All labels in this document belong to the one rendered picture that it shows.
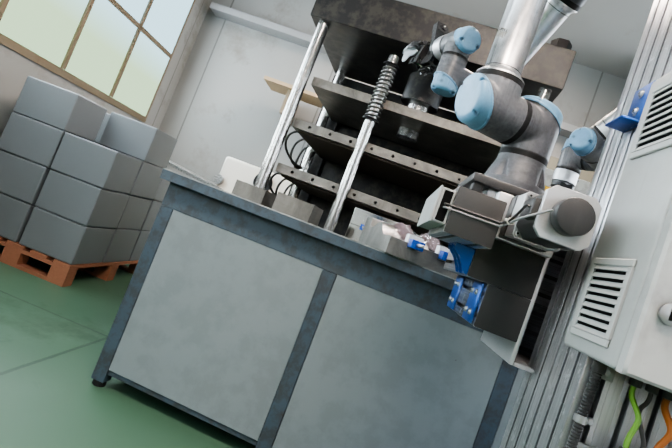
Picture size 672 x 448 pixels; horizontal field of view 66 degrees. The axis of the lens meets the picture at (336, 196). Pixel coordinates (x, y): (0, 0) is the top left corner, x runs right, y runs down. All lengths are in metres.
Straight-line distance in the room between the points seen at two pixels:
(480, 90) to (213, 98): 4.27
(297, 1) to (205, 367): 4.19
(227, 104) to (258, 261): 3.55
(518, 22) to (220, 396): 1.45
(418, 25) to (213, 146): 2.96
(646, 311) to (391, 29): 2.17
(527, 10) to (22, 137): 2.79
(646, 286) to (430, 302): 1.04
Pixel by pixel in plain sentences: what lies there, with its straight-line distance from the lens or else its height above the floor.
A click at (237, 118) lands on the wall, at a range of 5.17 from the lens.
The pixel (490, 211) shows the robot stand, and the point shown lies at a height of 0.93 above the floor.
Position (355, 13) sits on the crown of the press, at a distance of 2.77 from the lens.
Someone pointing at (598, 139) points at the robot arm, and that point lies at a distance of 1.66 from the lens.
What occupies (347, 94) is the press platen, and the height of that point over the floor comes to 1.50.
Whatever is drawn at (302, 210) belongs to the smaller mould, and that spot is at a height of 0.84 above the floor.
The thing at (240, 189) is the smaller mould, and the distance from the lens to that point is 2.05.
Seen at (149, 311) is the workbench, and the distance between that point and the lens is 1.97.
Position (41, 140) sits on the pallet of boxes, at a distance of 3.34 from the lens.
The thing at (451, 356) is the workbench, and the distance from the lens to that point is 1.75.
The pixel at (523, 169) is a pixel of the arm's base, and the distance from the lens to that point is 1.26.
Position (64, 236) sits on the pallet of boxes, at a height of 0.25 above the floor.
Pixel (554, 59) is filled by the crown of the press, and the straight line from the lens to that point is 2.72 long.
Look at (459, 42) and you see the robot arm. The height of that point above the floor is 1.41.
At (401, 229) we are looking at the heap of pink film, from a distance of 1.81.
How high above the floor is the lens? 0.80
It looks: 4 degrees up
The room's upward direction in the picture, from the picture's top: 21 degrees clockwise
